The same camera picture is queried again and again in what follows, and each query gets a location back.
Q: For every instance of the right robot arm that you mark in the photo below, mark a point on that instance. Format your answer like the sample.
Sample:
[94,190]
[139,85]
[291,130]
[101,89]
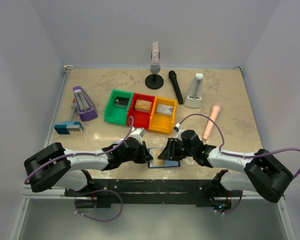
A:
[262,173]

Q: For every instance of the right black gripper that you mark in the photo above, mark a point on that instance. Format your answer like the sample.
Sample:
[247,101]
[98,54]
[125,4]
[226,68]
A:
[169,152]

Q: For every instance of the glitter microphone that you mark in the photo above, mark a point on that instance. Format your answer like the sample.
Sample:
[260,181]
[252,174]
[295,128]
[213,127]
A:
[155,58]

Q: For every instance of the black round microphone stand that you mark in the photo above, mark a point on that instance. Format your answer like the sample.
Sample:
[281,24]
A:
[154,81]

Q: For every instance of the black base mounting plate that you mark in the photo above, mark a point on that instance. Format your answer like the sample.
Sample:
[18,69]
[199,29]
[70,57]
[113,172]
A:
[102,193]

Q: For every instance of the green plastic bin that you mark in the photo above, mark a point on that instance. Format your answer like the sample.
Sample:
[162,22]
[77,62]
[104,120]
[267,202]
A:
[114,114]

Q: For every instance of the silver credit card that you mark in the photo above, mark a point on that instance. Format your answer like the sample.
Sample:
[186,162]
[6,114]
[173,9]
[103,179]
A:
[118,142]

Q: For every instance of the aluminium frame rail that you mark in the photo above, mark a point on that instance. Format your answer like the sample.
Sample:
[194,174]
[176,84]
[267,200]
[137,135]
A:
[53,120]

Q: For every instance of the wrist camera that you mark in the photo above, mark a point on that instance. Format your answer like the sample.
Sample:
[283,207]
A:
[138,134]
[178,128]

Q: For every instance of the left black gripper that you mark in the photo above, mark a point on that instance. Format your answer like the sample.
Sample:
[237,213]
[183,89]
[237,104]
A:
[145,155]

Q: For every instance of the white metronome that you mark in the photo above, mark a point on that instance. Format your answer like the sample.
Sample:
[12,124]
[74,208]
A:
[194,95]

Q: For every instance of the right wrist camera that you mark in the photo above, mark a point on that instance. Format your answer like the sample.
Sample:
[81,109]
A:
[178,128]

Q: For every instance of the yellow plastic bin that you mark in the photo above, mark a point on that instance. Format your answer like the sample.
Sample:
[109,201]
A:
[162,123]

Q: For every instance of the gold VIP credit card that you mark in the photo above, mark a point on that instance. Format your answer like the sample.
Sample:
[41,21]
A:
[158,163]

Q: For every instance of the orange card stack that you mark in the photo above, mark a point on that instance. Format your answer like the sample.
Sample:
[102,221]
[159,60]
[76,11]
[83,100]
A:
[143,106]

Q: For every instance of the blue grey block toy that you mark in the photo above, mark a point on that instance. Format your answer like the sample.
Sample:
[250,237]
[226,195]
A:
[70,127]

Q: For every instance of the pink microphone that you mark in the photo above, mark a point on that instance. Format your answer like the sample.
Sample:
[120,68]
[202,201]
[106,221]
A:
[210,124]

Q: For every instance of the silver card stack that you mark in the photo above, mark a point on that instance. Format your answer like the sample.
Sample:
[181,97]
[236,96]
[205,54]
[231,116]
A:
[164,110]

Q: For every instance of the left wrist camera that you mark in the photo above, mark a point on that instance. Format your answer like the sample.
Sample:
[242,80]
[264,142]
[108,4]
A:
[138,134]

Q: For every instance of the black card stack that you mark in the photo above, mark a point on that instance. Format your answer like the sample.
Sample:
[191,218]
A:
[121,102]

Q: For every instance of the blue leather card holder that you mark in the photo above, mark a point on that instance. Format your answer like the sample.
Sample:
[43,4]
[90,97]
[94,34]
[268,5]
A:
[167,163]

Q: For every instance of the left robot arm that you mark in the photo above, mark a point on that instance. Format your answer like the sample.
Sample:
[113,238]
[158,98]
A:
[105,159]

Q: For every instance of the red plastic bin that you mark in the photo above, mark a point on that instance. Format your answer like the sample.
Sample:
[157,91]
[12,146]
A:
[141,116]

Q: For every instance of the purple metronome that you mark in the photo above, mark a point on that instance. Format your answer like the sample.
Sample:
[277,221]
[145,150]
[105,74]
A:
[85,106]

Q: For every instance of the black microphone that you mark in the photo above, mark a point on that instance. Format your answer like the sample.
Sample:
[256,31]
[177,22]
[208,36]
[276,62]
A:
[173,78]

